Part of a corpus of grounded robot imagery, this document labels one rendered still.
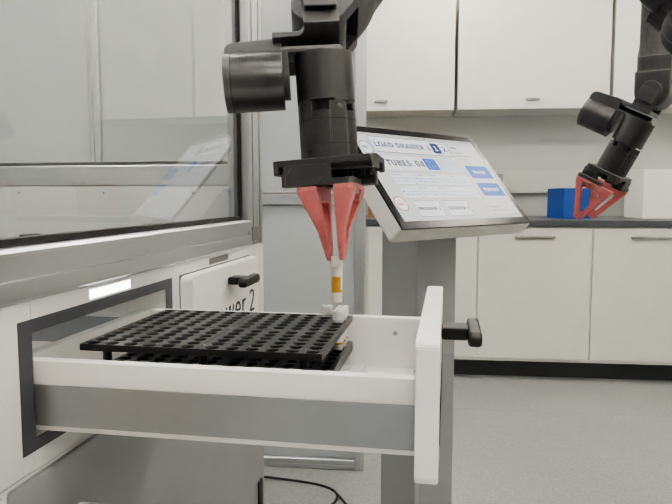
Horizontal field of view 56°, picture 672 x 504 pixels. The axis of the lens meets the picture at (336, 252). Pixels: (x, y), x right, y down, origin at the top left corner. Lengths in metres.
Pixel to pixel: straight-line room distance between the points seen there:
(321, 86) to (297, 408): 0.30
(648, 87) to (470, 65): 2.83
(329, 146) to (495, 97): 3.43
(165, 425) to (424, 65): 3.60
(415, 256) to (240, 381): 1.08
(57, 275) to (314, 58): 0.31
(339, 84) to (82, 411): 0.37
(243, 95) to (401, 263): 1.03
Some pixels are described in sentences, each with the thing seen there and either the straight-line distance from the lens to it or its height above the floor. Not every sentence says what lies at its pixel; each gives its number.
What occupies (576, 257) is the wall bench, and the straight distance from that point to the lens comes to 3.72.
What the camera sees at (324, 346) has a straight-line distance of 0.56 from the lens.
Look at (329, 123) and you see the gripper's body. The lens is 0.61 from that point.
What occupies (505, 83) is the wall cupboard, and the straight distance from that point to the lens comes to 4.04.
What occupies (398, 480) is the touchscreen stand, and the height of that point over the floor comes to 0.30.
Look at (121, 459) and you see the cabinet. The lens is 0.75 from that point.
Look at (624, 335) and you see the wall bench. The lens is 3.86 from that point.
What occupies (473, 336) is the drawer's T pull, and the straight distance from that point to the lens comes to 0.58.
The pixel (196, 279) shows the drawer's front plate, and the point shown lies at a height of 0.92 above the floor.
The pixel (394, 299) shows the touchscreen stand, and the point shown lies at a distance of 1.62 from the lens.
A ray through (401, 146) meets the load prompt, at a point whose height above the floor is 1.15.
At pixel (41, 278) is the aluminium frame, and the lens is 0.59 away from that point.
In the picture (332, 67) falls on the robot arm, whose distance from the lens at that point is 0.63.
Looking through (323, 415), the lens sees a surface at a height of 0.86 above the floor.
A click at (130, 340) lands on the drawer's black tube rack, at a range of 0.62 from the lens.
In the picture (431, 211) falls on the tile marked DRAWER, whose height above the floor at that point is 1.00.
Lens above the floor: 1.03
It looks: 5 degrees down
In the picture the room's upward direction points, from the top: straight up
